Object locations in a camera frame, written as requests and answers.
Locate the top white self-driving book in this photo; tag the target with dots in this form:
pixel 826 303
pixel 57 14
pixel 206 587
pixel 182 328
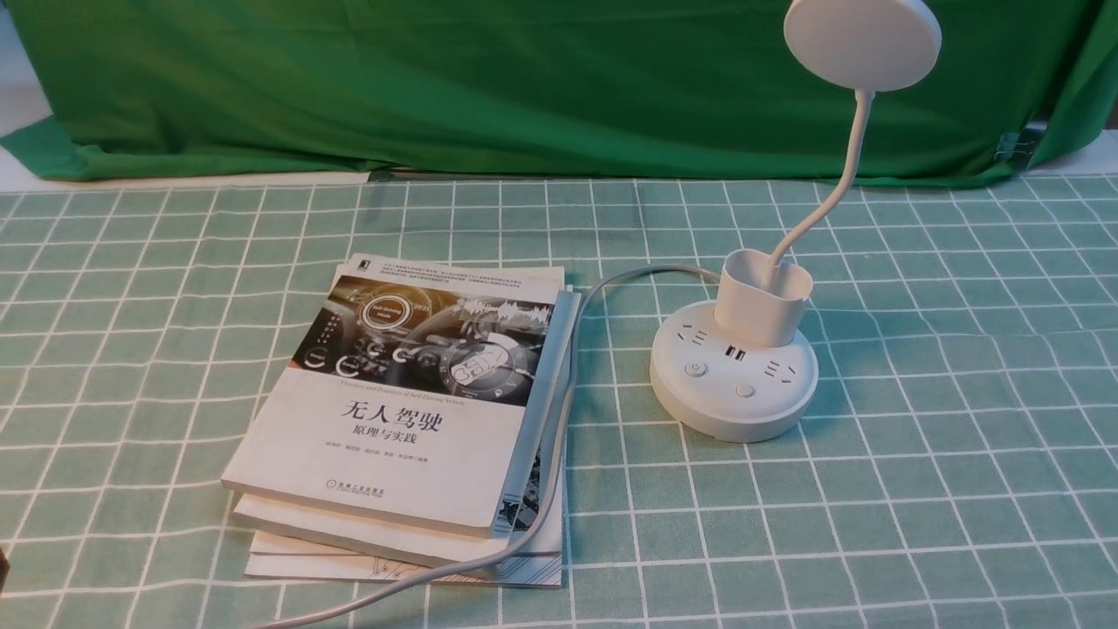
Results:
pixel 415 396

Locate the white desk lamp with sockets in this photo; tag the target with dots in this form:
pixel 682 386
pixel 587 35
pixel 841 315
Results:
pixel 737 368

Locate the green checkered tablecloth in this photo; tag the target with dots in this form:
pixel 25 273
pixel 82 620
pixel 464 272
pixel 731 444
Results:
pixel 957 467

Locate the green backdrop cloth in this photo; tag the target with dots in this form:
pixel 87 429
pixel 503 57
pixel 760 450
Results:
pixel 665 89

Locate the metal binder clip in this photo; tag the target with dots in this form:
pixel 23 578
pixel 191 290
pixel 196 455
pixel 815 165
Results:
pixel 1017 149

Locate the bottom white book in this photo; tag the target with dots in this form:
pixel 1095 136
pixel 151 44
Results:
pixel 307 544

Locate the middle white book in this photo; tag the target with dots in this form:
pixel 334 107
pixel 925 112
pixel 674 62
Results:
pixel 411 425

